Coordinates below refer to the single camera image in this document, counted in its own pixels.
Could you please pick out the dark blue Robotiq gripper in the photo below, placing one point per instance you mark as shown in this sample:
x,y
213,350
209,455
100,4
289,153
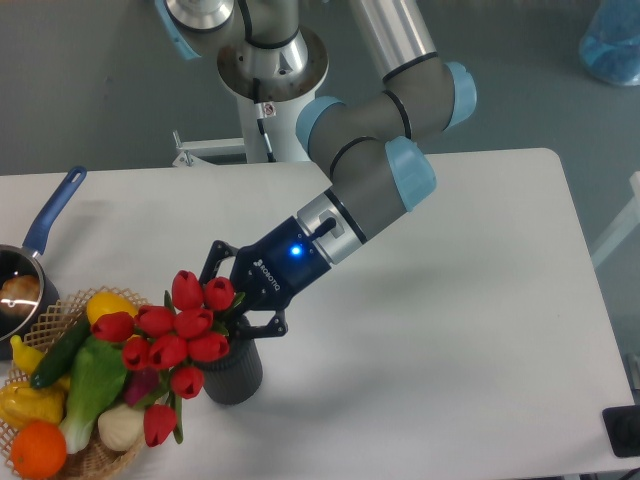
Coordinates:
x,y
269,273

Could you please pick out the red tulip bouquet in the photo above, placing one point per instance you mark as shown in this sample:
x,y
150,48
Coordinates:
x,y
175,335

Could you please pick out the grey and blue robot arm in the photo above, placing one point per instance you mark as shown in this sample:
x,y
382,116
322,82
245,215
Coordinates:
x,y
273,66

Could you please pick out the dark grey ribbed vase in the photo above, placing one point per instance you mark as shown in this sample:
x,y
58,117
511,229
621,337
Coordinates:
x,y
235,377

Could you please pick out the yellow squash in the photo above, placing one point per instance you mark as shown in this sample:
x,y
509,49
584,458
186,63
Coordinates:
x,y
112,318

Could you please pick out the green bok choy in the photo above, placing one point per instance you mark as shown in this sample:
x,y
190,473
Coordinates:
x,y
97,377

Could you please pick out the white garlic bulb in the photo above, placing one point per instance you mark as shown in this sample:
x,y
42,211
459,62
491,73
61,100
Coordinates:
x,y
120,427

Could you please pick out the dark green cucumber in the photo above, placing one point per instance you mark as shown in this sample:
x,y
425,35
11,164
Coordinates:
x,y
59,358

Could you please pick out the brown bread roll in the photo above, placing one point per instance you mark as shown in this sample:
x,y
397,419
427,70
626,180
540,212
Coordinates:
x,y
19,296

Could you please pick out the small yellow banana pepper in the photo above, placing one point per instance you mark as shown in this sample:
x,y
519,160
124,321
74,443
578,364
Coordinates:
x,y
25,357

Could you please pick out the yellow bumpy gourd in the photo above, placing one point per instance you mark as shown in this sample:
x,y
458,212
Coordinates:
x,y
22,405

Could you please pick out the orange fruit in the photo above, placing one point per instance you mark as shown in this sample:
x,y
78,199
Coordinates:
x,y
38,451

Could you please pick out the black device at edge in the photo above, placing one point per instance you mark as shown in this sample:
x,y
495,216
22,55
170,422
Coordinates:
x,y
622,426

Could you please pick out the blue plastic bag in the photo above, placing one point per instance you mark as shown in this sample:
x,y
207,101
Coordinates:
x,y
609,49

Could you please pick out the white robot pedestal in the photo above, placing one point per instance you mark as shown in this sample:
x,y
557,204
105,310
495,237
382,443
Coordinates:
x,y
268,134

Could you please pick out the blue handled saucepan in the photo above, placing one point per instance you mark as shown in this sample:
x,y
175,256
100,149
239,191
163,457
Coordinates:
x,y
25,259

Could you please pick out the white frame at right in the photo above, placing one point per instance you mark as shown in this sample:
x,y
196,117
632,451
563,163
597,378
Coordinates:
x,y
624,223

